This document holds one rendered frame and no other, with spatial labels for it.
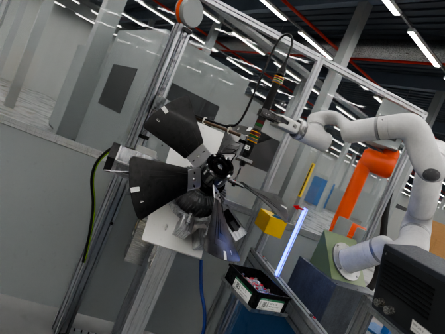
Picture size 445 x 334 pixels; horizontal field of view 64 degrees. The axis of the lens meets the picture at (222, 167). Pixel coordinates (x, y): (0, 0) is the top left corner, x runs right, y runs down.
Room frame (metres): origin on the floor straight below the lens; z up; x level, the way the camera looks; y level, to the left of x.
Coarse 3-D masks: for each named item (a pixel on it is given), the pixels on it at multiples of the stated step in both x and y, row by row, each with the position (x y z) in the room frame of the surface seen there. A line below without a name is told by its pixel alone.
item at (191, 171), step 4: (196, 168) 1.38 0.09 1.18; (200, 168) 1.39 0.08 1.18; (188, 172) 1.36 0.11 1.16; (192, 172) 1.38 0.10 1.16; (196, 172) 1.39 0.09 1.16; (200, 172) 1.40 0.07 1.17; (188, 176) 1.37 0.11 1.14; (192, 176) 1.38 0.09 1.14; (196, 176) 1.39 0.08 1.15; (200, 176) 1.40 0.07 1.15; (188, 180) 1.38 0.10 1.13; (192, 180) 1.39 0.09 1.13; (196, 180) 1.40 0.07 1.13; (200, 180) 1.41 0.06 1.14; (188, 184) 1.38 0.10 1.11; (192, 184) 1.39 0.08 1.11; (196, 184) 1.41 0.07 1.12; (200, 184) 1.42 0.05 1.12; (188, 188) 1.39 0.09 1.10; (192, 188) 1.40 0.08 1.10; (196, 188) 1.41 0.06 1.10
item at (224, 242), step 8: (216, 200) 1.34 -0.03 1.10; (216, 208) 1.32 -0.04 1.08; (216, 216) 1.30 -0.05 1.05; (216, 224) 1.28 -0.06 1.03; (224, 224) 1.36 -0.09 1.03; (208, 232) 1.23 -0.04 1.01; (216, 232) 1.26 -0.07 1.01; (224, 232) 1.32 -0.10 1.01; (208, 240) 1.21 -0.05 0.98; (216, 240) 1.25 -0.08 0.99; (224, 240) 1.30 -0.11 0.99; (208, 248) 1.20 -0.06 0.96; (216, 248) 1.23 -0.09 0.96; (224, 248) 1.28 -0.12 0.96; (232, 248) 1.34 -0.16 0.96; (216, 256) 1.22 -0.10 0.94; (232, 256) 1.31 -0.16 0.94
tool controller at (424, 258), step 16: (384, 256) 0.98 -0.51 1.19; (400, 256) 0.93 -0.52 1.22; (416, 256) 0.91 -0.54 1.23; (432, 256) 0.93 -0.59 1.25; (384, 272) 0.97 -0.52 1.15; (400, 272) 0.92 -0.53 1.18; (416, 272) 0.87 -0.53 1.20; (432, 272) 0.83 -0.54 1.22; (384, 288) 0.96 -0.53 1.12; (400, 288) 0.91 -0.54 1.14; (416, 288) 0.86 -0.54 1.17; (432, 288) 0.81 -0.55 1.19; (384, 304) 0.95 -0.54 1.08; (400, 304) 0.90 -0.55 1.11; (416, 304) 0.85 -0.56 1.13; (432, 304) 0.81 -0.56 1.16; (400, 320) 0.89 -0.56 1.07; (416, 320) 0.85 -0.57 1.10; (432, 320) 0.80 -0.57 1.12
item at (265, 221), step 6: (264, 210) 1.88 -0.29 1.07; (258, 216) 1.89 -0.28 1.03; (264, 216) 1.82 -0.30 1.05; (270, 216) 1.77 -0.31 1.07; (258, 222) 1.86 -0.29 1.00; (264, 222) 1.80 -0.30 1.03; (270, 222) 1.76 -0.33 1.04; (276, 222) 1.77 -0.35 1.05; (282, 222) 1.78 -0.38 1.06; (264, 228) 1.77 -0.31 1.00; (270, 228) 1.77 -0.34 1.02; (276, 228) 1.77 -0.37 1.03; (282, 228) 1.78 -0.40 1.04; (270, 234) 1.77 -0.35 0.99; (276, 234) 1.78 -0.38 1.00; (282, 234) 1.79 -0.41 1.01
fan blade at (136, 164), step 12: (132, 156) 1.25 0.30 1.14; (132, 168) 1.24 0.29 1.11; (144, 168) 1.26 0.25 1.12; (156, 168) 1.29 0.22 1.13; (168, 168) 1.31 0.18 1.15; (180, 168) 1.34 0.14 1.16; (132, 180) 1.24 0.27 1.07; (144, 180) 1.26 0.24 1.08; (156, 180) 1.28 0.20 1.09; (168, 180) 1.31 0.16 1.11; (180, 180) 1.34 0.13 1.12; (132, 192) 1.24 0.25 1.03; (144, 192) 1.26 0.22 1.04; (156, 192) 1.29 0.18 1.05; (168, 192) 1.33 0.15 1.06; (180, 192) 1.36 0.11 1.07; (144, 204) 1.27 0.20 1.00; (156, 204) 1.30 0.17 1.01; (144, 216) 1.27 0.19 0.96
